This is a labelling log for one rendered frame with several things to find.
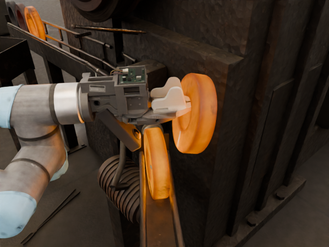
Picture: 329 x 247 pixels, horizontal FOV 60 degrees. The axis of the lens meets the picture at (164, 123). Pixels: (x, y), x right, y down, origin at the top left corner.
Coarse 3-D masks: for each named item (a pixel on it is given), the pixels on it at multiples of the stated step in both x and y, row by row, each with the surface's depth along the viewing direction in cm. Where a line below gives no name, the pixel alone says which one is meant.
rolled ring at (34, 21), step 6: (30, 6) 142; (24, 12) 147; (30, 12) 139; (36, 12) 140; (30, 18) 149; (36, 18) 139; (30, 24) 151; (36, 24) 139; (42, 24) 141; (30, 30) 151; (36, 30) 142; (42, 30) 142; (42, 36) 144
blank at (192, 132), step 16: (192, 80) 52; (208, 80) 51; (192, 96) 52; (208, 96) 49; (192, 112) 51; (208, 112) 48; (176, 128) 59; (192, 128) 50; (208, 128) 49; (176, 144) 58; (192, 144) 50; (208, 144) 51
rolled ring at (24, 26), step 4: (16, 4) 154; (20, 4) 153; (16, 8) 157; (20, 8) 151; (16, 12) 160; (20, 12) 153; (16, 16) 163; (20, 16) 162; (24, 16) 151; (20, 20) 163; (24, 20) 152; (20, 24) 164; (24, 24) 165; (24, 28) 164
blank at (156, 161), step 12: (144, 132) 63; (156, 132) 59; (144, 144) 66; (156, 144) 56; (156, 156) 55; (156, 168) 55; (168, 168) 55; (156, 180) 55; (168, 180) 56; (156, 192) 57; (168, 192) 58
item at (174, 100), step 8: (176, 88) 49; (168, 96) 50; (176, 96) 50; (152, 104) 51; (160, 104) 51; (168, 104) 51; (176, 104) 51; (184, 104) 52; (160, 112) 51; (176, 112) 51; (184, 112) 52
